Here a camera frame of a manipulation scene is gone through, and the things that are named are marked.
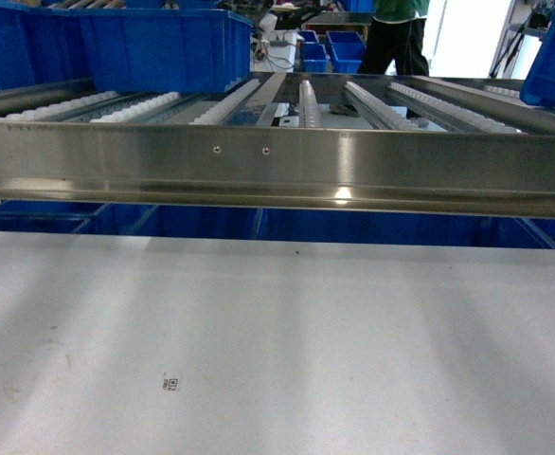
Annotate blue bins under shelf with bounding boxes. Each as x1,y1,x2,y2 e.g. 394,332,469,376
0,200,555,249

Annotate small QR code sticker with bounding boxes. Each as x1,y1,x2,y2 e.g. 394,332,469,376
162,374,181,391

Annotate person in green shirt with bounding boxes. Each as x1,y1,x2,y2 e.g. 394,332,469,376
329,0,431,119

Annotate small blue bin background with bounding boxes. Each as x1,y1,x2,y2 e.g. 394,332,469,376
326,30,366,74

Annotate stainless steel roller shelf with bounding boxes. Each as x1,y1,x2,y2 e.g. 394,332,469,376
0,73,555,218

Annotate large blue bin upper left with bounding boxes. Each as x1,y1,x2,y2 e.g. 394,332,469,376
0,1,252,93

